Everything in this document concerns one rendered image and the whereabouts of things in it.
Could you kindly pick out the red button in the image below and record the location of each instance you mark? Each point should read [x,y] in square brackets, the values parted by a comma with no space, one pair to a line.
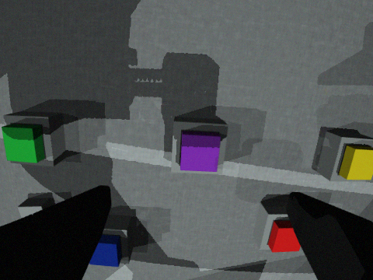
[273,229]

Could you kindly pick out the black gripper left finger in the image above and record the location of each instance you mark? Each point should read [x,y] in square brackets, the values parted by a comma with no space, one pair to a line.
[56,243]

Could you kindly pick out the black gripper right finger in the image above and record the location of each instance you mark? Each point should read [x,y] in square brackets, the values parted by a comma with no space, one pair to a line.
[338,244]

